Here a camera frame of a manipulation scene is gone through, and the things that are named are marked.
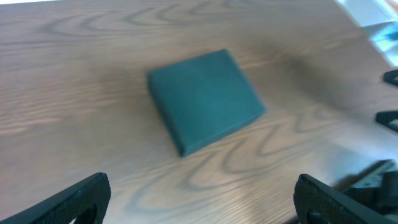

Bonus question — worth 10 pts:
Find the dark green gift box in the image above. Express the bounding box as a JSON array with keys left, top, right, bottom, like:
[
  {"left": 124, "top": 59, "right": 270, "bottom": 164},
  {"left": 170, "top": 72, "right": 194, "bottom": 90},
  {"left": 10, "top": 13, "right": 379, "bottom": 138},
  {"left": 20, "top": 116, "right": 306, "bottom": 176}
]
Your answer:
[{"left": 147, "top": 49, "right": 266, "bottom": 157}]

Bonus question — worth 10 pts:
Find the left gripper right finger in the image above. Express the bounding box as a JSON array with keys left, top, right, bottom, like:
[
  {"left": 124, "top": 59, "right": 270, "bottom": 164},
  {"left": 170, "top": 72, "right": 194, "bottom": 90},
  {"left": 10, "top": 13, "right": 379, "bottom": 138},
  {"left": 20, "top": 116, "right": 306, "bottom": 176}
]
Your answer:
[{"left": 294, "top": 174, "right": 394, "bottom": 224}]

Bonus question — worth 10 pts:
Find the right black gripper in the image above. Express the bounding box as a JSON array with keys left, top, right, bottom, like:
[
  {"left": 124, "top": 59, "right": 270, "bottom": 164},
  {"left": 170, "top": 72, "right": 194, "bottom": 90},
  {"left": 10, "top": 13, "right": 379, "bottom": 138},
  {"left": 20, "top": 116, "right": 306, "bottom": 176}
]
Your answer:
[{"left": 333, "top": 111, "right": 398, "bottom": 215}]

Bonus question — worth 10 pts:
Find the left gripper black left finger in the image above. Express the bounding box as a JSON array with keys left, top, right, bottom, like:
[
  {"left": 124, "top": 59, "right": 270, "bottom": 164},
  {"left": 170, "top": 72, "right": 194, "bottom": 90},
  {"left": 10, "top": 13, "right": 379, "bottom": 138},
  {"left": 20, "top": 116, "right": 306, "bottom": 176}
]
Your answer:
[{"left": 1, "top": 172, "right": 111, "bottom": 224}]

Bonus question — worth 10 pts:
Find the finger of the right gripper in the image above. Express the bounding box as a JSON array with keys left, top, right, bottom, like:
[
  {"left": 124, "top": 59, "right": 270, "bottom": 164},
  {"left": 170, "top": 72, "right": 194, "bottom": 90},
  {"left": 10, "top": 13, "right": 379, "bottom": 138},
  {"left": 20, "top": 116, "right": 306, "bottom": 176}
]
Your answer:
[{"left": 382, "top": 70, "right": 398, "bottom": 86}]

